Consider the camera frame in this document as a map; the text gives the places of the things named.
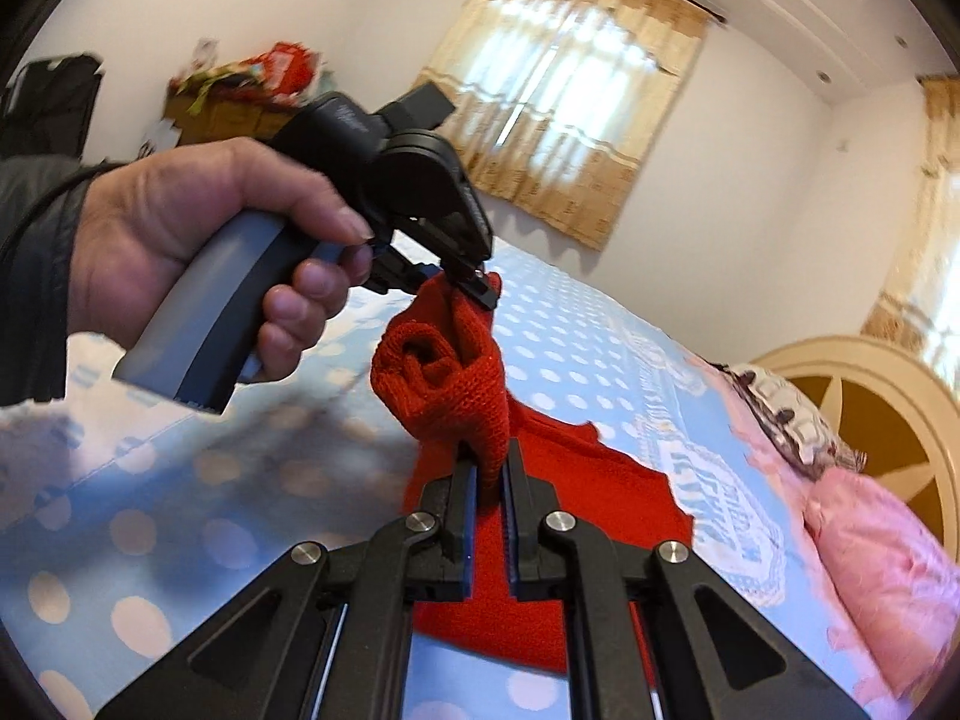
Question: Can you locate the red knitted sweater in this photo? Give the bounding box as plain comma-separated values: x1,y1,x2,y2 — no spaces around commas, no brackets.
371,277,693,673

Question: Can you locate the black jacket sleeve forearm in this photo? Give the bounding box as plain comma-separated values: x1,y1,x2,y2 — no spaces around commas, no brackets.
2,154,116,406

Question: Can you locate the person's left hand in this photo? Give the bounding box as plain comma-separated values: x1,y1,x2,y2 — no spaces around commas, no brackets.
68,138,373,382

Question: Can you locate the red gift bag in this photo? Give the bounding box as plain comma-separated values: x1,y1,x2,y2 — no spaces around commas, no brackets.
241,43,320,98

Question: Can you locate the beige patterned window curtain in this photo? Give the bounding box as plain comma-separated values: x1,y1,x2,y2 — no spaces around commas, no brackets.
420,0,711,250

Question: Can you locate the dark brown wooden desk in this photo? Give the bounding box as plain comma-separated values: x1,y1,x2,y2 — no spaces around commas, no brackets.
163,94,299,146

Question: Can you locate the pink pillow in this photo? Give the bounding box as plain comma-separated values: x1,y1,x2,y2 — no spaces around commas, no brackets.
804,466,958,699

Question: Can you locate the blue pink polka-dot bedspread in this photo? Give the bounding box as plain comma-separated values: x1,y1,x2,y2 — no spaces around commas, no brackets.
2,244,911,718

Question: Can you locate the patterned white black pillow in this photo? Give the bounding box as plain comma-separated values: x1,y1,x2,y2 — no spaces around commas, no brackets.
719,362,867,479

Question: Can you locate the cream wooden headboard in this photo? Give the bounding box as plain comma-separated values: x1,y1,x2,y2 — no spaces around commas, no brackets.
755,335,958,557

